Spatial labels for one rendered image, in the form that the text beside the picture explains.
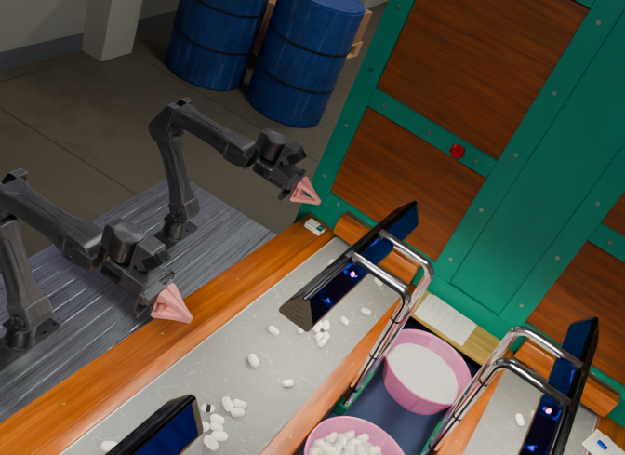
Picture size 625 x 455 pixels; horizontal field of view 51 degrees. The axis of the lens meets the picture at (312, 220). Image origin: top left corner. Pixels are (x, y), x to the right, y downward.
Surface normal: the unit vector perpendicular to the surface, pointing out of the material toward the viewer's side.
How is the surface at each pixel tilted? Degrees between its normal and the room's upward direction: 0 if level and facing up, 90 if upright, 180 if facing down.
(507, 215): 90
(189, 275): 0
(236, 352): 0
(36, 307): 60
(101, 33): 90
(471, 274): 90
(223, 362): 0
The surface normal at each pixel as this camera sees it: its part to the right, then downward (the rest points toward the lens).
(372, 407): 0.34, -0.76
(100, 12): -0.43, 0.40
